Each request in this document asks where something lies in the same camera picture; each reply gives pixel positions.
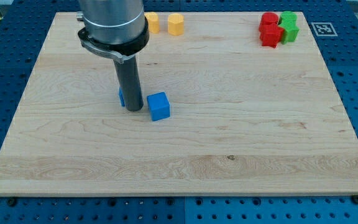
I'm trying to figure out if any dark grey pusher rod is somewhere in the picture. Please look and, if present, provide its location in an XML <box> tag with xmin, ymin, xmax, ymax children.
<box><xmin>114</xmin><ymin>55</ymin><xmax>144</xmax><ymax>111</ymax></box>

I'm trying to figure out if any white fiducial marker tag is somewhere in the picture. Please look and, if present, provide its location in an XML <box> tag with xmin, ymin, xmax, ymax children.
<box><xmin>311</xmin><ymin>22</ymin><xmax>337</xmax><ymax>37</ymax></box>

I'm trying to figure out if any wooden board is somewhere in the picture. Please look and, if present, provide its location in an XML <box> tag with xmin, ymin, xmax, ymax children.
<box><xmin>0</xmin><ymin>12</ymin><xmax>358</xmax><ymax>197</ymax></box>

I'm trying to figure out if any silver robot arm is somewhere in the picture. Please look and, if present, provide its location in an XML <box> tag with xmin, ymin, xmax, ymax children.
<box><xmin>78</xmin><ymin>0</ymin><xmax>149</xmax><ymax>64</ymax></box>

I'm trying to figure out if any red cylinder block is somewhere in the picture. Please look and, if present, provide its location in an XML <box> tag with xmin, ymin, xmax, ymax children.
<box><xmin>259</xmin><ymin>12</ymin><xmax>278</xmax><ymax>32</ymax></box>

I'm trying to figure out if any yellow hexagon block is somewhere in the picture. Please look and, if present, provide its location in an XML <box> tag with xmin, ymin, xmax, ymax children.
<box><xmin>167</xmin><ymin>13</ymin><xmax>184</xmax><ymax>36</ymax></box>

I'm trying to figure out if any red star block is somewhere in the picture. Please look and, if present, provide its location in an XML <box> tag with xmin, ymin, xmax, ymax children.
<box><xmin>259</xmin><ymin>24</ymin><xmax>285</xmax><ymax>48</ymax></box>

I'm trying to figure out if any green star block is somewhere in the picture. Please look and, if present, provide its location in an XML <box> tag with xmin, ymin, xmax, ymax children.
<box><xmin>278</xmin><ymin>21</ymin><xmax>300</xmax><ymax>45</ymax></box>

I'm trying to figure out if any blue triangle block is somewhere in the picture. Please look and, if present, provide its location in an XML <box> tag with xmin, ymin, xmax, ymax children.
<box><xmin>118</xmin><ymin>87</ymin><xmax>125</xmax><ymax>107</ymax></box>

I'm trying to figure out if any green cylinder block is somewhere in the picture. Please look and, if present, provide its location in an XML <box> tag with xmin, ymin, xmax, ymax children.
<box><xmin>278</xmin><ymin>11</ymin><xmax>298</xmax><ymax>24</ymax></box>

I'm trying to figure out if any yellow block left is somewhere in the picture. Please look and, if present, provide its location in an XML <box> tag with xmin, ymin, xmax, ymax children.
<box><xmin>145</xmin><ymin>12</ymin><xmax>160</xmax><ymax>34</ymax></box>

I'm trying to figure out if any blue cube block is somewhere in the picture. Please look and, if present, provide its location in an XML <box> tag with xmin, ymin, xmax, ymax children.
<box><xmin>147</xmin><ymin>92</ymin><xmax>170</xmax><ymax>121</ymax></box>

